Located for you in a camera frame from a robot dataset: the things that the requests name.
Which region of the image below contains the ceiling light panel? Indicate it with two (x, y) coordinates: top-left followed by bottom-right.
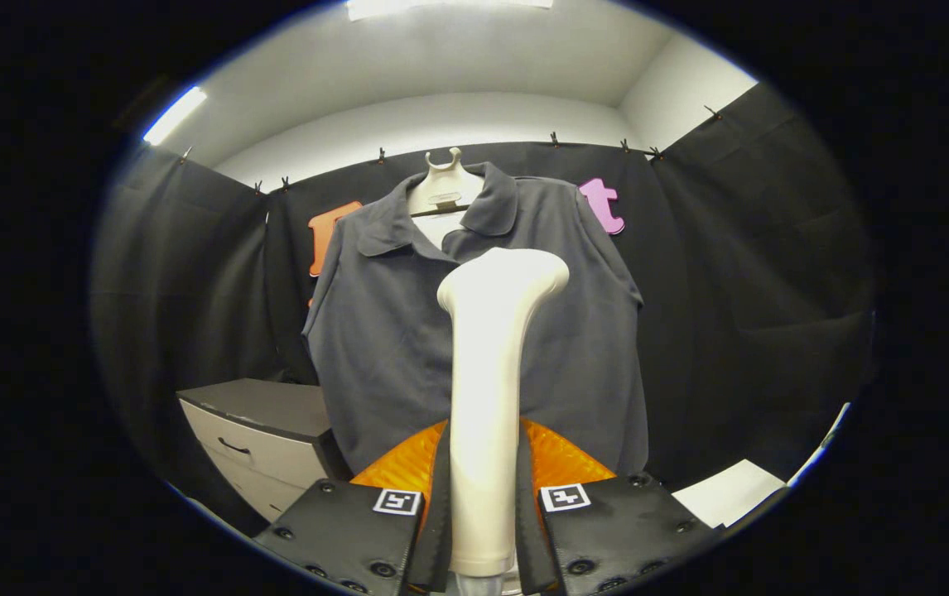
(346, 0), (554, 22)

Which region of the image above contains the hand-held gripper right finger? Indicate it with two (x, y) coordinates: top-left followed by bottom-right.
(514, 416), (715, 596)

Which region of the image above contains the white side table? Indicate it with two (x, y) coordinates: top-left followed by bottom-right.
(672, 459), (788, 528)

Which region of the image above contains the row of black clips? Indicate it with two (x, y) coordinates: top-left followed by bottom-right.
(181, 103), (724, 195)

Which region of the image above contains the grey drawer cabinet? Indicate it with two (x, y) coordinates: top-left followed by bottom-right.
(176, 378), (351, 524)

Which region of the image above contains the ceiling light strip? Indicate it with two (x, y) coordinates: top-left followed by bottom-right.
(142, 85), (209, 147)

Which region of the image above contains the white garment steamer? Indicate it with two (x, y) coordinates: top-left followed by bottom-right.
(436, 247), (571, 596)

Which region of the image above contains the white mannequin torso stand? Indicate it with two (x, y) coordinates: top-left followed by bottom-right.
(407, 147), (485, 249)

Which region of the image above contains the dark grey collared shirt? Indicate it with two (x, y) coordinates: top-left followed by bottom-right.
(302, 161), (649, 477)

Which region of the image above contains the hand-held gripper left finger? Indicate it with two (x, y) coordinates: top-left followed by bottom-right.
(253, 418), (453, 596)

